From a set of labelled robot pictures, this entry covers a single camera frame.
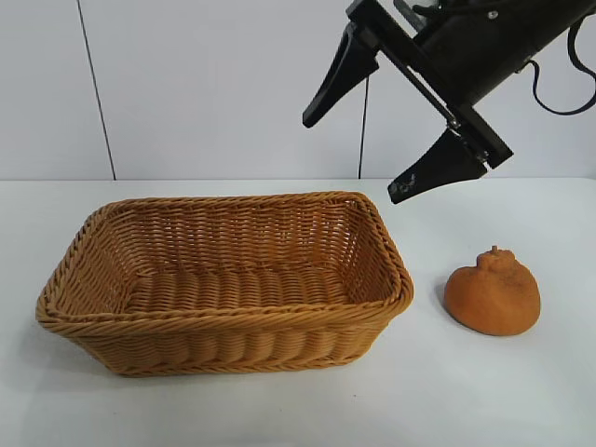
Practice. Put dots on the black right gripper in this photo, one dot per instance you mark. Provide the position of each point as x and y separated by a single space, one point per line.
470 56

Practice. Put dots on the orange fruit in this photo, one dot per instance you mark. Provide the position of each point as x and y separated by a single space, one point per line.
493 298

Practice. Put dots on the woven wicker basket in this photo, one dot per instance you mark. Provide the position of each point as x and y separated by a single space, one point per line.
223 321

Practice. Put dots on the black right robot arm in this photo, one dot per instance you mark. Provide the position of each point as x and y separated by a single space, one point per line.
535 23

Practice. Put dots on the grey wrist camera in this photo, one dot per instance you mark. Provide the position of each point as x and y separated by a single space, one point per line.
410 11

